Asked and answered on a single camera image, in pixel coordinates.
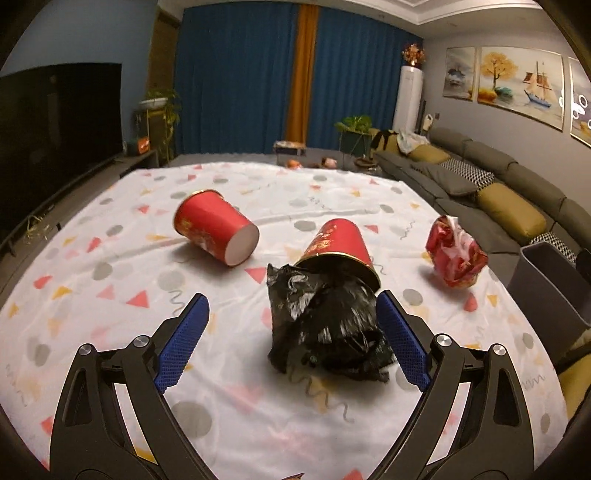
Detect grey cushion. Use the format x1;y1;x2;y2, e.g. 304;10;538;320
422;164;476;197

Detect white patterned tablecloth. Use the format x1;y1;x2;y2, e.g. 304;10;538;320
0;161;568;480

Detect brown wooden panel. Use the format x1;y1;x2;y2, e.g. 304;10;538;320
150;4;185;153

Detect black white patterned cushion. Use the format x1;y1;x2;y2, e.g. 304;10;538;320
529;232;578;264
438;159;496;190

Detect black flat television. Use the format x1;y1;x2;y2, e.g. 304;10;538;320
0;63;123;241

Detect dark coffee table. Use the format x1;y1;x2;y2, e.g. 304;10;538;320
272;148;384;178

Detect yellow seat cushion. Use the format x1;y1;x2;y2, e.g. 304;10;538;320
556;355;591;421

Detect red paper cup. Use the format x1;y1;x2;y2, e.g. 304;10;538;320
294;218;380;289
174;189;260;267

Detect grey sofa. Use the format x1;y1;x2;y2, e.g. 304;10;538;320
372;127;591;287

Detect grey trash bin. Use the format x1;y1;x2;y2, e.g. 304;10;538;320
505;243;591;365

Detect red gold flower ornament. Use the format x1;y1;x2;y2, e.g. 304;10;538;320
401;43;426;69

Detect tree and sailboat painting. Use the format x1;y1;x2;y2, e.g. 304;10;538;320
475;46;565;132

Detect small yellow cushion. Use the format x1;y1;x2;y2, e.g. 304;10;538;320
409;144;451;164

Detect orange curtain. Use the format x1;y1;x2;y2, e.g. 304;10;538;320
285;4;320;144

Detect white cloth on sofa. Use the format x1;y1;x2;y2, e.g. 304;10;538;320
397;131;430;155

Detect trailing plant on stand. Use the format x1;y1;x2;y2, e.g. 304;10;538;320
139;88;181;167

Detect white standing air conditioner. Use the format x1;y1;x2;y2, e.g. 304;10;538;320
393;66;424;134

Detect red snack wrapper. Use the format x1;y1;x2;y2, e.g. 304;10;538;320
425;215;489;289

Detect small grey landscape painting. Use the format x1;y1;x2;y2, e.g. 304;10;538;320
443;46;476;101

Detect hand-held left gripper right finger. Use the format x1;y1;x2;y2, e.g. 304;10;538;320
369;290;544;480

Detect blue curtain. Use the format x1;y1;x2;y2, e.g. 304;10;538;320
174;2;298;155
307;7;426;151

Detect black plastic bag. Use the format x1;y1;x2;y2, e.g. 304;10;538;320
267;263;397;384

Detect white patterned painting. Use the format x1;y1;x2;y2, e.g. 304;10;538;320
569;56;591;148

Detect large yellow cushion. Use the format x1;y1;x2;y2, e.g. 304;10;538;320
477;182;547;245

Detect dark television stand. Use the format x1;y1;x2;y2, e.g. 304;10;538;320
0;150;160;278

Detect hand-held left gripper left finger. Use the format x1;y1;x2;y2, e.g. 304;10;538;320
48;292;218;480

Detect potted plant in green pot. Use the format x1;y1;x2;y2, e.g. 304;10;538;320
335;115;374;158

